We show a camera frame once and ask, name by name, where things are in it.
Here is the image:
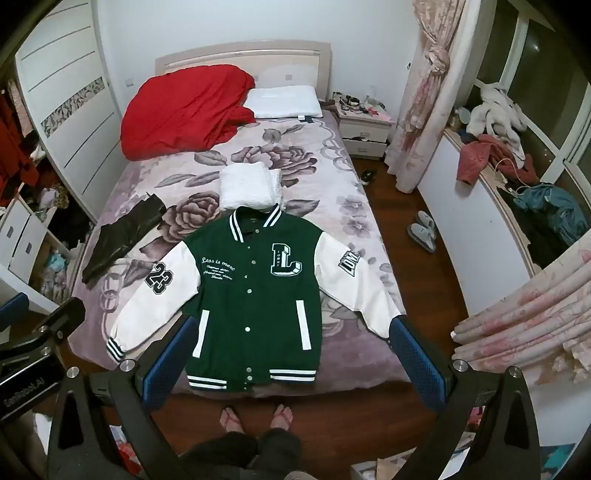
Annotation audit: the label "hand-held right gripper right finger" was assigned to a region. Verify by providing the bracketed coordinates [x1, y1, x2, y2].
[389, 315, 542, 480]

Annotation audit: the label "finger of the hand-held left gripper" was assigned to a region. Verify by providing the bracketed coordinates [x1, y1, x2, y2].
[0, 292, 30, 332]

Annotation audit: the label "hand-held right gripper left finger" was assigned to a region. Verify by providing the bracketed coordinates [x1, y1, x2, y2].
[46, 315, 200, 480]

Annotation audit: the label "green white varsity jacket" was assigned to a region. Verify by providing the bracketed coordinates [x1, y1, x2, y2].
[105, 203, 402, 394]

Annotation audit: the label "red hanging clothes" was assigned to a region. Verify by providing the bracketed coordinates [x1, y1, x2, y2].
[0, 90, 41, 208]

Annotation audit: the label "dark clothes pile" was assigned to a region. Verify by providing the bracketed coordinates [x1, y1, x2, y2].
[501, 185, 571, 269]

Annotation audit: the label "white fluffy clothes pile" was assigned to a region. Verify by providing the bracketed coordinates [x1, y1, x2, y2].
[465, 82, 530, 140]

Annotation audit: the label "white drawer unit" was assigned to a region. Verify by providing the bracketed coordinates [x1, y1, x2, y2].
[0, 199, 71, 315]

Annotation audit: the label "person's left foot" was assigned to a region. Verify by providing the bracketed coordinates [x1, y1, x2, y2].
[220, 405, 246, 435]

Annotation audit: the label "person's foot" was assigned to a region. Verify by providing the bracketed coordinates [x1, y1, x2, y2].
[220, 405, 246, 435]
[270, 403, 295, 433]

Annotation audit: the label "person's dark trousers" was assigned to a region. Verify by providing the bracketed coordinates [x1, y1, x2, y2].
[178, 427, 302, 480]

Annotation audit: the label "leopard print cloth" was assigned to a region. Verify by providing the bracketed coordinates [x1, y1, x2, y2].
[39, 182, 71, 212]

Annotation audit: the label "pink floral curtain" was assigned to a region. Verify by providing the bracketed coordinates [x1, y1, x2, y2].
[450, 235, 591, 384]
[385, 0, 481, 193]

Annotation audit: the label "person's right foot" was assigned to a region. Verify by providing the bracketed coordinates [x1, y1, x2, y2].
[270, 403, 295, 433]

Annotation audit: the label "grey slipper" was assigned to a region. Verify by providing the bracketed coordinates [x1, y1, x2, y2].
[406, 223, 437, 254]
[417, 210, 440, 239]

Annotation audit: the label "black leather pants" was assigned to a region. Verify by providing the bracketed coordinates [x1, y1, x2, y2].
[82, 193, 168, 284]

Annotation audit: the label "white window ledge cabinet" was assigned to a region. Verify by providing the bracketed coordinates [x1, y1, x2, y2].
[417, 131, 548, 320]

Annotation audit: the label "white fluffy folded cloth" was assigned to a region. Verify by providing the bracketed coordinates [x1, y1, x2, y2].
[219, 161, 282, 213]

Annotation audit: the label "teal garment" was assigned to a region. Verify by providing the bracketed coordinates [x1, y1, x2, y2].
[515, 184, 588, 237]

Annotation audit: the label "pink red garment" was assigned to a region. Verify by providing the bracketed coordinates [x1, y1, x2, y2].
[456, 134, 528, 186]

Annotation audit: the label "white wardrobe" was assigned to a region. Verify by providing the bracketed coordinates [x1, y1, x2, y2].
[14, 0, 126, 217]

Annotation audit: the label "pink floral blanket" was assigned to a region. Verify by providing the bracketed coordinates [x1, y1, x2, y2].
[69, 108, 411, 398]

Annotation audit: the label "white nightstand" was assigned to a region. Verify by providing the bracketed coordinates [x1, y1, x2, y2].
[333, 104, 397, 160]

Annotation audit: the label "red duvet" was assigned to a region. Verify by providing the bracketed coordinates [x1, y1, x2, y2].
[120, 67, 257, 161]

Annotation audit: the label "nightstand clutter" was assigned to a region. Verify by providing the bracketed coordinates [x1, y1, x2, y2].
[331, 91, 389, 117]

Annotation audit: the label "white pillow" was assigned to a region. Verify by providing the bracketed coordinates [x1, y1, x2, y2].
[243, 84, 324, 121]

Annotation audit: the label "white wooden bed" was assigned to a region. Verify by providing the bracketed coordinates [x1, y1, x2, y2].
[69, 41, 411, 398]

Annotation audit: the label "white cable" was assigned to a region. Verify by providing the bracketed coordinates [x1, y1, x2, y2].
[488, 157, 533, 197]

